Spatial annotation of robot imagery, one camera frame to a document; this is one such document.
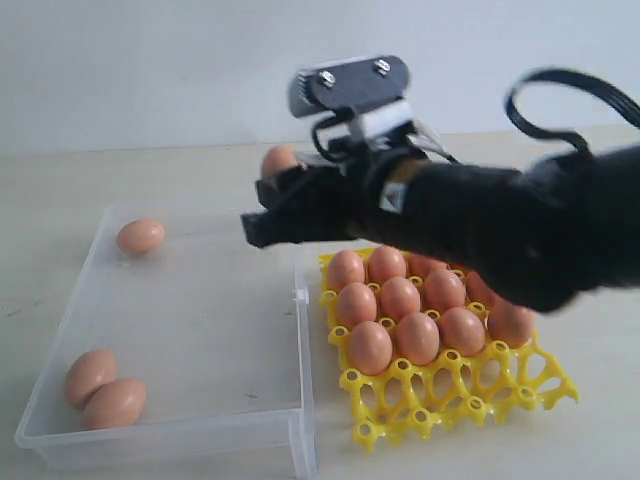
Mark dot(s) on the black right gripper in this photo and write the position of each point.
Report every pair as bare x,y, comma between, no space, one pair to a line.
378,196

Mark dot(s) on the brown egg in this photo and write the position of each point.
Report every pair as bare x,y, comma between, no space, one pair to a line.
278,158
399,297
140,237
356,303
90,371
418,338
384,263
479,291
422,266
511,324
344,268

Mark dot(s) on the brown egg tray second row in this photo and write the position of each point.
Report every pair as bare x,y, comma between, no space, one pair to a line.
444,290

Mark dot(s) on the brown egg third row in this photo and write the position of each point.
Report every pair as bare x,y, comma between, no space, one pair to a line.
462,330

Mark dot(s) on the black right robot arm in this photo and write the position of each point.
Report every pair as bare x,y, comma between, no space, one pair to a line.
539,237

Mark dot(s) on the clear plastic bin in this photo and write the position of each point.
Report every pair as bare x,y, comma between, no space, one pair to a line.
217,331

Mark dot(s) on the yellow plastic egg tray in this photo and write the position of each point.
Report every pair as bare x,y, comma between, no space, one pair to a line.
406,397

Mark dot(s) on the brown egg front corner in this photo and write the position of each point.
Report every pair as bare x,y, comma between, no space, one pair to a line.
116,404

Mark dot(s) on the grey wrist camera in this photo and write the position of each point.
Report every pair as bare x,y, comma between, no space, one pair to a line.
367,94

